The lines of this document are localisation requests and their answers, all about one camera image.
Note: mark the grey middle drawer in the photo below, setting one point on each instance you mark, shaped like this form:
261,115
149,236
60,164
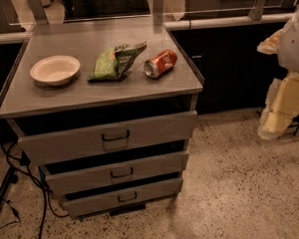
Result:
101,176

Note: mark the white paper bowl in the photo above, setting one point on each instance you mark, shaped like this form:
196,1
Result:
55,70

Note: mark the grey bottom drawer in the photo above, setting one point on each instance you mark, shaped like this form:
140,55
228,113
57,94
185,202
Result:
122,198

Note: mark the white railing bar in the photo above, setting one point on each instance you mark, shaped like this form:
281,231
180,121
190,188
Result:
20,37

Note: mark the green chip bag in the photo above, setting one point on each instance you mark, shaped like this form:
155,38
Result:
114,62

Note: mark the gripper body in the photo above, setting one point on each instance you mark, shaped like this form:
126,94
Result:
296,45

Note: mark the grey drawer cabinet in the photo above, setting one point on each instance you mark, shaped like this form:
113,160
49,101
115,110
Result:
34,108

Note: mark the grey drawer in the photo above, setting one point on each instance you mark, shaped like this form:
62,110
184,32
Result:
101,176
82,142
122,198

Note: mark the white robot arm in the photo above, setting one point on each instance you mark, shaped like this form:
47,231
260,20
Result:
285,44

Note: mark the grey top drawer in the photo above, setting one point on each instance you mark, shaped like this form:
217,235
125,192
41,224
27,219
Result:
82,142

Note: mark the red soda can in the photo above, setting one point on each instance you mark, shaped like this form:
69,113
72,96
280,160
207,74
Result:
160,64

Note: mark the black tripod leg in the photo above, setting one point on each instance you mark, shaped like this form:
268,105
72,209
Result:
9,178

